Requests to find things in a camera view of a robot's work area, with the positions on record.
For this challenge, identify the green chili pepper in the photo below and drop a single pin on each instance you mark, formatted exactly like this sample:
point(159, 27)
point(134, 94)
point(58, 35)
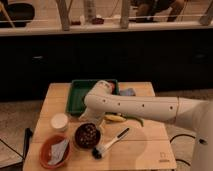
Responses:
point(136, 119)

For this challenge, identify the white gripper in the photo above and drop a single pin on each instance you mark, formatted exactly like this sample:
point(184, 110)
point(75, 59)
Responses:
point(92, 116)

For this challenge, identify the small blue grey object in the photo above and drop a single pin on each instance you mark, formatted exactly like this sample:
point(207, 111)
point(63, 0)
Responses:
point(128, 92)

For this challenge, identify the small white cup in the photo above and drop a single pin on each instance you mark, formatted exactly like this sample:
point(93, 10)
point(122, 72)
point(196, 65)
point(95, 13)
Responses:
point(59, 122)

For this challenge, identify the dark grapes bunch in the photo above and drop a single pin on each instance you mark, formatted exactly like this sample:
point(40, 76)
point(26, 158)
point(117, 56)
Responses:
point(88, 134)

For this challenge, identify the crumpled grey cloth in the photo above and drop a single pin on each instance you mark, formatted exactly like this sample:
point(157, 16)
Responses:
point(57, 151)

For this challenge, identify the dark purple bowl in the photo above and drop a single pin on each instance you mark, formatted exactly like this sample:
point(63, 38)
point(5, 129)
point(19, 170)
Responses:
point(77, 137)

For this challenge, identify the yellow banana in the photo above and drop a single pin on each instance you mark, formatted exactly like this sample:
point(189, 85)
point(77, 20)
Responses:
point(114, 118)

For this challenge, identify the green plastic tray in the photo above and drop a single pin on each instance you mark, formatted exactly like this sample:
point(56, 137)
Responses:
point(78, 90)

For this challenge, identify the orange bowl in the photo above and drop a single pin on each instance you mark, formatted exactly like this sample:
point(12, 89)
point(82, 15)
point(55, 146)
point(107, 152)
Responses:
point(45, 152)

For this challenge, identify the orange fruit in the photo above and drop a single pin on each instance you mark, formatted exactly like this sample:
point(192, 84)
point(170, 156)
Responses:
point(112, 86)

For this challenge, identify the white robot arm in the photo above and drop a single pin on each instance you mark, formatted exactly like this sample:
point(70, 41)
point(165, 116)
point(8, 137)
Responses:
point(192, 114)

